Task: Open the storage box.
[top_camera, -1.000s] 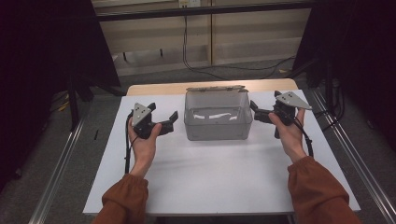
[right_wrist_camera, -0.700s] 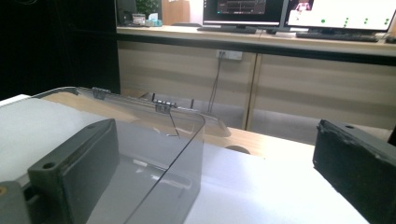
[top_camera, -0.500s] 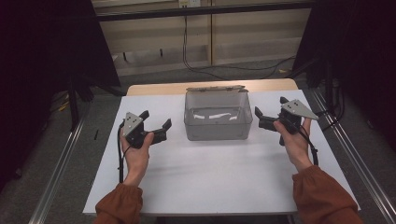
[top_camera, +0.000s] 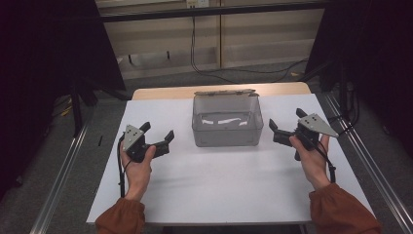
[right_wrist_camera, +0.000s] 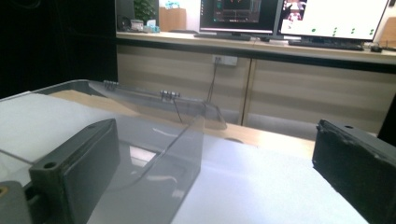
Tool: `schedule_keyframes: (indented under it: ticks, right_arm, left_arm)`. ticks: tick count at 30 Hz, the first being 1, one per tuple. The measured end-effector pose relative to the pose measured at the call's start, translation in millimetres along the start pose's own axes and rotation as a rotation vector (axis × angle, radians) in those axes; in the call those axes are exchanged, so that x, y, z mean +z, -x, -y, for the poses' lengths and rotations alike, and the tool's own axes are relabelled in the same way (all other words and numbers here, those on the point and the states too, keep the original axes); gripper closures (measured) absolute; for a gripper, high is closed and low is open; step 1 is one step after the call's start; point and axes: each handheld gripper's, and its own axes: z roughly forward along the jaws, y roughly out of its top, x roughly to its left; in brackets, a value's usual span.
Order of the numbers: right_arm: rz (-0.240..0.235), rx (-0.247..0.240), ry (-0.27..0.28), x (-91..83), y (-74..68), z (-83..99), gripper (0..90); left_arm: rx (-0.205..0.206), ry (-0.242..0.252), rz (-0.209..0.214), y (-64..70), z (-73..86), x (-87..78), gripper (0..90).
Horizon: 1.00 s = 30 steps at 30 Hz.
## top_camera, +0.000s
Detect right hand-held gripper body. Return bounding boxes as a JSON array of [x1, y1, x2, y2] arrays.
[[292, 112, 340, 163]]

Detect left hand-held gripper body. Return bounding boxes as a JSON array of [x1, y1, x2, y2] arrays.
[[123, 124, 148, 164]]

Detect grey transparent storage box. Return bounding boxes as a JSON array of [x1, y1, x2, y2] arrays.
[[191, 93, 265, 148]]

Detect person's left hand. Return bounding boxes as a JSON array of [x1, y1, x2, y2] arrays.
[[119, 142, 158, 202]]

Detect person's right hand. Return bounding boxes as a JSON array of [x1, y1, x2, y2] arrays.
[[288, 134, 332, 192]]

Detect black metal stand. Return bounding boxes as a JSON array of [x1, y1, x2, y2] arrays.
[[69, 77, 99, 138]]

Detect yellow floor item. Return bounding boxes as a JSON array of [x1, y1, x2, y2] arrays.
[[59, 103, 74, 118]]

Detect white table cover sheet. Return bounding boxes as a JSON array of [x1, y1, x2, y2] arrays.
[[85, 94, 378, 226]]

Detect black curtain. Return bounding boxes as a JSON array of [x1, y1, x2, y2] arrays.
[[0, 0, 128, 203], [304, 0, 413, 160]]

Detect black horizontal bar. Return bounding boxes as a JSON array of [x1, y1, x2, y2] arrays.
[[99, 1, 329, 23]]

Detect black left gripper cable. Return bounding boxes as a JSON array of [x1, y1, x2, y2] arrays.
[[116, 134, 131, 199]]

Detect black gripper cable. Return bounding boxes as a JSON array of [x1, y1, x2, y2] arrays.
[[116, 134, 131, 199], [313, 141, 337, 184]]

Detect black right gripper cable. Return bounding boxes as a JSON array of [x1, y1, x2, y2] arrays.
[[313, 141, 337, 184]]

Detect black floor cables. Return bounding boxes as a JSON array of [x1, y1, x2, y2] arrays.
[[326, 81, 362, 138]]

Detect aluminium floor rail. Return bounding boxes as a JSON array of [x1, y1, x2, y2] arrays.
[[28, 109, 95, 234], [322, 92, 413, 234]]

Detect black wall cable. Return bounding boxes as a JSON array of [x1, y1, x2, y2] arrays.
[[189, 16, 310, 85]]

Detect white wall outlet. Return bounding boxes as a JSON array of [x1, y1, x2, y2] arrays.
[[186, 0, 210, 10]]

